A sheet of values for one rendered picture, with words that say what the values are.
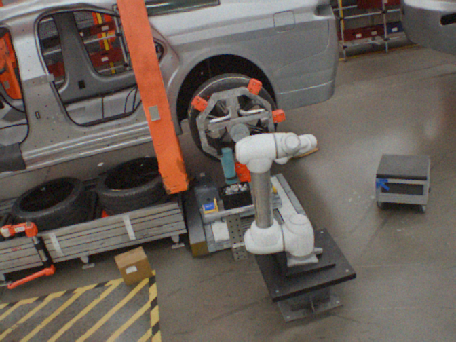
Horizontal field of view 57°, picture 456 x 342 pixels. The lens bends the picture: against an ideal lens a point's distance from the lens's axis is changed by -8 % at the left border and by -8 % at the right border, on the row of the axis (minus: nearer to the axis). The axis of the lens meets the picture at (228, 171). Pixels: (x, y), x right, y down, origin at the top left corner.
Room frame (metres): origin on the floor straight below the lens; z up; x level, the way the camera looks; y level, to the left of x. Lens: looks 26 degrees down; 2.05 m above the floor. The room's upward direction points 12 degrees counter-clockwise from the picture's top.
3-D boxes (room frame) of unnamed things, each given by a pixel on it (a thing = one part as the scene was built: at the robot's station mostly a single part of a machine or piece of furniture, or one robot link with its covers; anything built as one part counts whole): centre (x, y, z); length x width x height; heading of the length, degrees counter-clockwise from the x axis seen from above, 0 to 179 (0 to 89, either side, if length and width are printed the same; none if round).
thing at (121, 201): (3.38, 0.76, 0.39); 0.66 x 0.66 x 0.24
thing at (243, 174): (3.12, -0.12, 0.48); 0.16 x 0.12 x 0.17; 4
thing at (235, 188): (2.70, -0.02, 0.51); 0.20 x 0.14 x 0.13; 91
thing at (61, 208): (3.33, 1.54, 0.39); 0.66 x 0.66 x 0.24
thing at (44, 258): (2.86, 1.55, 0.30); 0.09 x 0.05 x 0.50; 94
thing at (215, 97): (3.09, -0.12, 0.85); 0.54 x 0.07 x 0.54; 94
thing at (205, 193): (3.26, 0.20, 0.26); 0.42 x 0.18 x 0.35; 4
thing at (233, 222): (2.69, 0.03, 0.21); 0.10 x 0.10 x 0.42; 4
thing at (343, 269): (2.14, -0.32, 0.15); 0.50 x 0.50 x 0.30; 5
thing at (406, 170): (2.92, -1.34, 0.17); 0.43 x 0.36 x 0.34; 59
